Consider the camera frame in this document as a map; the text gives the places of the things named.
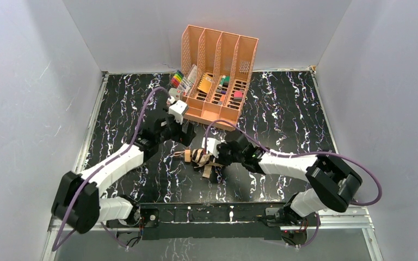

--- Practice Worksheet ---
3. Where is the orange plastic desk organizer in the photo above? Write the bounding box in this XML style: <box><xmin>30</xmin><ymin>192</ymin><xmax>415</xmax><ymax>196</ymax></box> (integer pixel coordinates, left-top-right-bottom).
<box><xmin>180</xmin><ymin>25</ymin><xmax>259</xmax><ymax>131</ymax></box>

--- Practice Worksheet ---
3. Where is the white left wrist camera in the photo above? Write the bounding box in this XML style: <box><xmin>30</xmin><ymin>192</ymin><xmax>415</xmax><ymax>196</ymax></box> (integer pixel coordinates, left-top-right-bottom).
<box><xmin>168</xmin><ymin>100</ymin><xmax>188</xmax><ymax>125</ymax></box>

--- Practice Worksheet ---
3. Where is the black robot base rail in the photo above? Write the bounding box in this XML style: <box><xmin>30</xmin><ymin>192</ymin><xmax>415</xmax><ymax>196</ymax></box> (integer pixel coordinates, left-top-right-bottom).
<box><xmin>104</xmin><ymin>201</ymin><xmax>319</xmax><ymax>241</ymax></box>

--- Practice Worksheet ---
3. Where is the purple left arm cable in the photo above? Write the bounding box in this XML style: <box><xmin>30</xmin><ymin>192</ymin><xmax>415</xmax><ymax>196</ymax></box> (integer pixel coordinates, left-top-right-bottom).
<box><xmin>52</xmin><ymin>86</ymin><xmax>175</xmax><ymax>252</ymax></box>

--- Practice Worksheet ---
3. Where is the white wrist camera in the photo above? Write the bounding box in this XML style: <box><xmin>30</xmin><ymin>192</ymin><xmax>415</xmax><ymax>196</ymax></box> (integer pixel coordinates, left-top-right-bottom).
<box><xmin>168</xmin><ymin>100</ymin><xmax>188</xmax><ymax>125</ymax></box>
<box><xmin>202</xmin><ymin>138</ymin><xmax>222</xmax><ymax>158</ymax></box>

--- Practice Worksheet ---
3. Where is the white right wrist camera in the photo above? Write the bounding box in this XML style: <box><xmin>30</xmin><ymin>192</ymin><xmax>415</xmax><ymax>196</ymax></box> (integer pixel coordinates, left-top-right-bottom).
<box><xmin>202</xmin><ymin>138</ymin><xmax>222</xmax><ymax>158</ymax></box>

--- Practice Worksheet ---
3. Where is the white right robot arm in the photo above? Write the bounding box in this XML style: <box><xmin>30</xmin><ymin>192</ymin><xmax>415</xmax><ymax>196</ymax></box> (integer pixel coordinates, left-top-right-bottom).
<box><xmin>202</xmin><ymin>130</ymin><xmax>362</xmax><ymax>227</ymax></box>

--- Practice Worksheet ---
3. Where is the colourful marker set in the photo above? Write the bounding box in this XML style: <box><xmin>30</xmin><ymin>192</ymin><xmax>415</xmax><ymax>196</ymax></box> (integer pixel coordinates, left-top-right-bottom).
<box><xmin>170</xmin><ymin>70</ymin><xmax>185</xmax><ymax>89</ymax></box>

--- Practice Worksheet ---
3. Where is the yellow notebook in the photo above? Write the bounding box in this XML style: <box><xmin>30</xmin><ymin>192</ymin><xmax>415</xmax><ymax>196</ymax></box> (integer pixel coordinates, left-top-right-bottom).
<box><xmin>197</xmin><ymin>73</ymin><xmax>213</xmax><ymax>94</ymax></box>

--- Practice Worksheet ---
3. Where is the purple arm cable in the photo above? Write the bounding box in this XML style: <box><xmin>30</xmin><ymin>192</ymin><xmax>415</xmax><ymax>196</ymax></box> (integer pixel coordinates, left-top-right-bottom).
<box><xmin>52</xmin><ymin>86</ymin><xmax>175</xmax><ymax>252</ymax></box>
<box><xmin>203</xmin><ymin>119</ymin><xmax>383</xmax><ymax>248</ymax></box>

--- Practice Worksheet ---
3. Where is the pink eraser block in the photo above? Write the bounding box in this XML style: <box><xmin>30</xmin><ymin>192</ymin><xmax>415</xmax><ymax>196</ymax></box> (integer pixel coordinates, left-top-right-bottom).
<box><xmin>233</xmin><ymin>90</ymin><xmax>244</xmax><ymax>102</ymax></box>

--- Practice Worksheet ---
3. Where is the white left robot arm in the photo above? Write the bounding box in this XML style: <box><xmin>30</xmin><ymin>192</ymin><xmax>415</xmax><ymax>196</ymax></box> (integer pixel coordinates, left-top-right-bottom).
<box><xmin>51</xmin><ymin>114</ymin><xmax>196</xmax><ymax>234</ymax></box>

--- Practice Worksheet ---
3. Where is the white red small box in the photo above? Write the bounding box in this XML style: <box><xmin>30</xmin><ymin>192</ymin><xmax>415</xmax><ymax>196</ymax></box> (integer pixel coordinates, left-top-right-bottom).
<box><xmin>168</xmin><ymin>88</ymin><xmax>185</xmax><ymax>102</ymax></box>

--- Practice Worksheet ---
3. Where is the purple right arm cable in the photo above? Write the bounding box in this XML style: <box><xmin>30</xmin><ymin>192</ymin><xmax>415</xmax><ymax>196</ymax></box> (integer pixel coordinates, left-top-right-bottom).
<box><xmin>203</xmin><ymin>119</ymin><xmax>383</xmax><ymax>248</ymax></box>

